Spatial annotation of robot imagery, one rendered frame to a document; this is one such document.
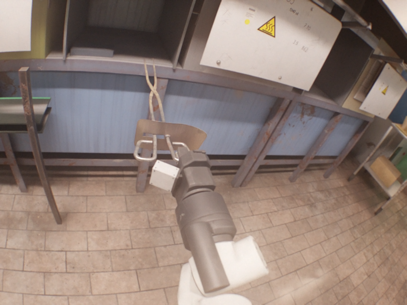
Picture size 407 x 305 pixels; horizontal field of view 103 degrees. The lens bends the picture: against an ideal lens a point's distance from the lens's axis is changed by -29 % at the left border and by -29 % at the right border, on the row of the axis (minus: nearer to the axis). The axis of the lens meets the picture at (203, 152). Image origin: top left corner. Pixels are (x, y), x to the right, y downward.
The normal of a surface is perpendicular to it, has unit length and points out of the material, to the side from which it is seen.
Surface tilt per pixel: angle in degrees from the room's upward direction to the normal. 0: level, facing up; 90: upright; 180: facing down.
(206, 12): 90
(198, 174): 1
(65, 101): 90
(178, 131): 91
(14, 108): 0
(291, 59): 90
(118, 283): 0
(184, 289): 54
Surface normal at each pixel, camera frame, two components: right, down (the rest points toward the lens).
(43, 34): 0.29, 0.69
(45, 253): 0.30, -0.73
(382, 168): -0.86, 0.08
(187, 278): -0.48, -0.86
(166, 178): -0.20, 0.59
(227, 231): 0.62, 0.02
